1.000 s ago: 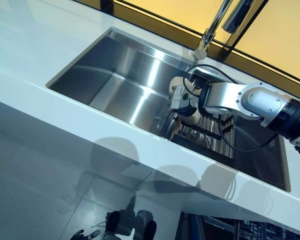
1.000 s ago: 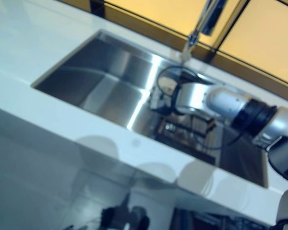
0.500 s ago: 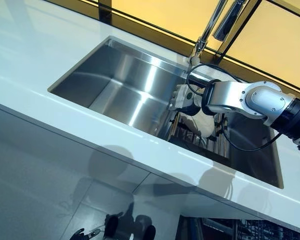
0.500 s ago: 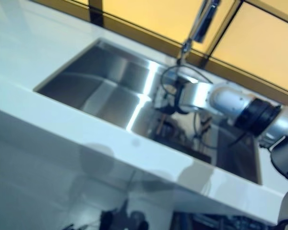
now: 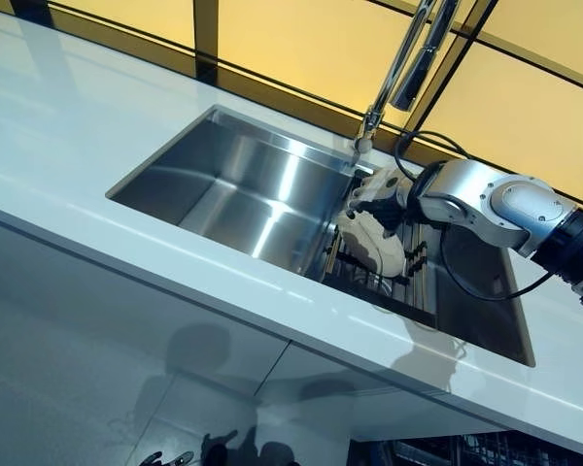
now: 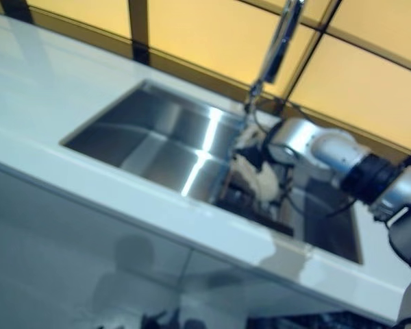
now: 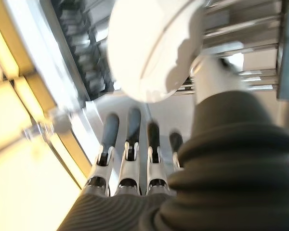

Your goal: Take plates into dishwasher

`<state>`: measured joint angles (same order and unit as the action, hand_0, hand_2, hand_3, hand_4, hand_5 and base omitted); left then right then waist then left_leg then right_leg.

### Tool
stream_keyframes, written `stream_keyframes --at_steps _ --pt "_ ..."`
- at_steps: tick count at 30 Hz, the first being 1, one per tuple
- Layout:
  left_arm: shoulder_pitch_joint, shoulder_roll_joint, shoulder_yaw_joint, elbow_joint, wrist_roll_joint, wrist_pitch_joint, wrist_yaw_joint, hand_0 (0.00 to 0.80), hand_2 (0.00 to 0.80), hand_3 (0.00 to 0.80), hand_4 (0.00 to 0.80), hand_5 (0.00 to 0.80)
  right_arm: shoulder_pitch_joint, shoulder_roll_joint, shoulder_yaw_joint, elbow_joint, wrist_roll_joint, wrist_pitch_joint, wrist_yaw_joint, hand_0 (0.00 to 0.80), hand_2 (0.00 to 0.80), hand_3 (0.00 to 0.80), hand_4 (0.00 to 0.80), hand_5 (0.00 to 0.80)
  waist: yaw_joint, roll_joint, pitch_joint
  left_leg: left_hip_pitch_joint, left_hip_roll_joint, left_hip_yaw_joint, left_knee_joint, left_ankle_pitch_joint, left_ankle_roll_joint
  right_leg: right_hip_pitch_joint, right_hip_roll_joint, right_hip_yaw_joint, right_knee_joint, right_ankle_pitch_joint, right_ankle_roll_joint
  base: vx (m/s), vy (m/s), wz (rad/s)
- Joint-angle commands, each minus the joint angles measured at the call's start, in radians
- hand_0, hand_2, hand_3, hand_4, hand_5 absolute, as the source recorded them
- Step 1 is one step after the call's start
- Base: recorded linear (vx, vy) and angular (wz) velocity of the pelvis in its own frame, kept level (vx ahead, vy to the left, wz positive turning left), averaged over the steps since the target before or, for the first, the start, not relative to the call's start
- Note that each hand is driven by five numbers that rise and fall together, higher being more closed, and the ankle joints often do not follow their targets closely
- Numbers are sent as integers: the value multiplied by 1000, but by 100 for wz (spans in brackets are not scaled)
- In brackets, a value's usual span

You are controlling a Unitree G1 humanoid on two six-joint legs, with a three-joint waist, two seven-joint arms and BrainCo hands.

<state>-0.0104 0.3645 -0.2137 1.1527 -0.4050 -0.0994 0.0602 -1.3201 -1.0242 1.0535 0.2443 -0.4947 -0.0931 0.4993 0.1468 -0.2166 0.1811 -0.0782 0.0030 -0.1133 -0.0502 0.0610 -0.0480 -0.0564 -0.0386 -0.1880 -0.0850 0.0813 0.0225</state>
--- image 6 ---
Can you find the black silver robot right hand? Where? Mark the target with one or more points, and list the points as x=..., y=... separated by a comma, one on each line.
x=251, y=154

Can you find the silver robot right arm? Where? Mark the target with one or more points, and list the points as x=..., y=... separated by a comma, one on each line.
x=335, y=154

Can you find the black sink dish rack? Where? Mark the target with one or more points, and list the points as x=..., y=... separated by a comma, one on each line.
x=239, y=202

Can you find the stainless steel sink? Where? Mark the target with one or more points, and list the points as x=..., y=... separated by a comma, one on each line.
x=150, y=144

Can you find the chrome kitchen faucet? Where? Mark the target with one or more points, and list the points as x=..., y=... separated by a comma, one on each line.
x=279, y=44

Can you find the white glossy cabinet door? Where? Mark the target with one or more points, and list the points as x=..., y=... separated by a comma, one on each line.
x=72, y=240
x=246, y=291

